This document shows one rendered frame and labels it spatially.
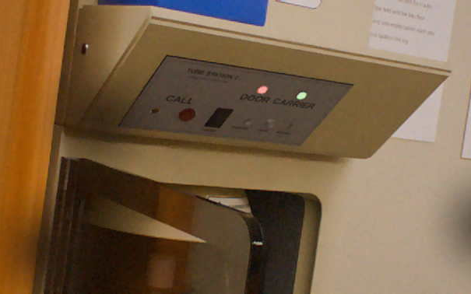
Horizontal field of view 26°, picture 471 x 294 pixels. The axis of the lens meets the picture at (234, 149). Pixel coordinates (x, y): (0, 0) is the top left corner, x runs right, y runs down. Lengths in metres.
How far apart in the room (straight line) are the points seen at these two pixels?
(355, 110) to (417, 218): 0.82
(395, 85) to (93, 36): 0.28
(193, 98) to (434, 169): 0.96
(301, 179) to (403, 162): 0.71
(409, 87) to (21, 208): 0.37
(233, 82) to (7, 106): 0.19
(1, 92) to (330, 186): 0.38
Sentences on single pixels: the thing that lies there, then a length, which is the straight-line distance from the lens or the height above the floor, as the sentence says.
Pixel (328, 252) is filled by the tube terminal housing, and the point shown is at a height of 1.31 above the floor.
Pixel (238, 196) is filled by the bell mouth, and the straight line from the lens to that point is 0.98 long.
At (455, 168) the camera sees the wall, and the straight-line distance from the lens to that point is 1.77.
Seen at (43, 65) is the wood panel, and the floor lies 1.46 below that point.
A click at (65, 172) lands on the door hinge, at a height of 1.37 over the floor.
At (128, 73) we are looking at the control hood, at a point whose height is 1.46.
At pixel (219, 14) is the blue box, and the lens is 0.78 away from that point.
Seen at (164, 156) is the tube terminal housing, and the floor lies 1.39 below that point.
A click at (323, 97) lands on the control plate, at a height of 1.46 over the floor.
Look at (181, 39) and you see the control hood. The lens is 0.76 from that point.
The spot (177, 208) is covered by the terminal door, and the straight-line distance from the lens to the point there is 0.64.
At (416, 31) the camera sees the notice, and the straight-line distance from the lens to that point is 1.67.
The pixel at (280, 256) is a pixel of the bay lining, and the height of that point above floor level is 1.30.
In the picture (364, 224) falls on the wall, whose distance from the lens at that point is 1.64.
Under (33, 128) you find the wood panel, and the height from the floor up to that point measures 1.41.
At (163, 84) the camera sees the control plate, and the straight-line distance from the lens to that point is 0.80.
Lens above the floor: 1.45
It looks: 3 degrees down
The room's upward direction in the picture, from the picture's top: 8 degrees clockwise
